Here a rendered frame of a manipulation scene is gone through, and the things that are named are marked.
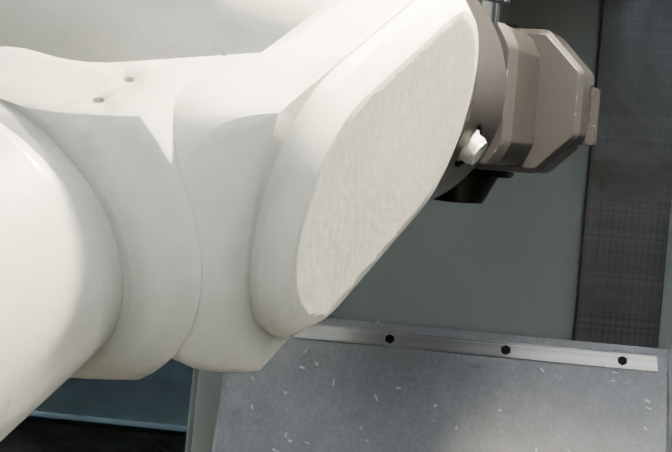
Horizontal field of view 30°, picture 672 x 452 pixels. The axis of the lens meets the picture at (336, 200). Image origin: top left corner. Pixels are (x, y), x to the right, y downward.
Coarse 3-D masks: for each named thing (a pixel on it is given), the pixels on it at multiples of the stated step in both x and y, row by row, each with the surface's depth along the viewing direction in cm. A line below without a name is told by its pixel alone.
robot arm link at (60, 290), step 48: (0, 144) 23; (0, 192) 22; (48, 192) 23; (0, 240) 21; (48, 240) 22; (0, 288) 21; (48, 288) 22; (96, 288) 23; (0, 336) 21; (48, 336) 22; (96, 336) 24; (0, 384) 21; (48, 384) 23; (0, 432) 22
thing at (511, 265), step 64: (512, 0) 90; (576, 0) 90; (640, 0) 89; (640, 64) 89; (640, 128) 89; (512, 192) 91; (576, 192) 91; (640, 192) 90; (384, 256) 92; (448, 256) 92; (512, 256) 91; (576, 256) 91; (640, 256) 90; (384, 320) 92; (448, 320) 92; (512, 320) 91; (576, 320) 90; (640, 320) 90; (192, 384) 103; (192, 448) 98
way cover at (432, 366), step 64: (256, 384) 91; (320, 384) 90; (384, 384) 90; (448, 384) 90; (512, 384) 90; (576, 384) 89; (640, 384) 89; (256, 448) 89; (320, 448) 88; (384, 448) 88; (448, 448) 88; (512, 448) 88; (576, 448) 87; (640, 448) 87
